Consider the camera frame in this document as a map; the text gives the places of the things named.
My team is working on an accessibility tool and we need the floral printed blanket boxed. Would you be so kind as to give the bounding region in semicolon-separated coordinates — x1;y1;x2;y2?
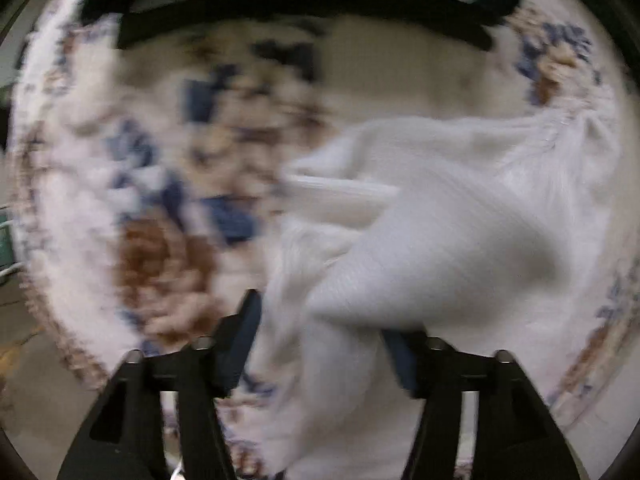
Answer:
7;0;640;480

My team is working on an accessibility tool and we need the white small garment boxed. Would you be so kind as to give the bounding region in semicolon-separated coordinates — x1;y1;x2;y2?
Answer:
250;112;623;476

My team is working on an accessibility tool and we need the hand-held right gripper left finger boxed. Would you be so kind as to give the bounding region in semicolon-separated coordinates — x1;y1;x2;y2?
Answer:
56;289;264;480

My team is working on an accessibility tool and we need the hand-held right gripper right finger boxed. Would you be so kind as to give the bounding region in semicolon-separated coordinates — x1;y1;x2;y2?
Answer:
381;329;583;480

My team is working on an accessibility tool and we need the black cloth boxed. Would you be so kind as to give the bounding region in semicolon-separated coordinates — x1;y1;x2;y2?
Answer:
80;0;523;52

